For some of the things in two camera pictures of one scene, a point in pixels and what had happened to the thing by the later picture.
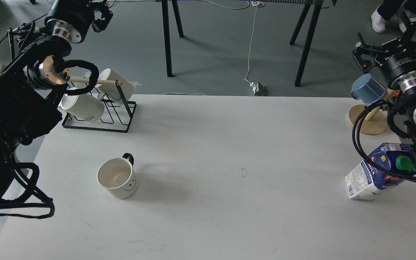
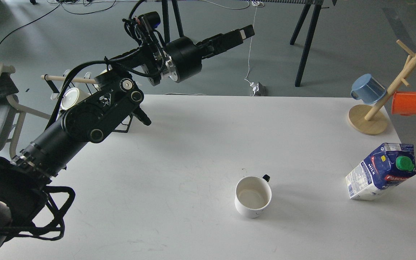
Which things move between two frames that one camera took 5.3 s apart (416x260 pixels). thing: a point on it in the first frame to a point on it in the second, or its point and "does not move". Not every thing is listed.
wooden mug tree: [369, 123] does not move
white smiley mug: [117, 176] to [253, 195]
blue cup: [366, 87] does not move
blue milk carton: [365, 181] does not move
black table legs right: [317, 4] does not move
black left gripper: [72, 19] to [183, 60]
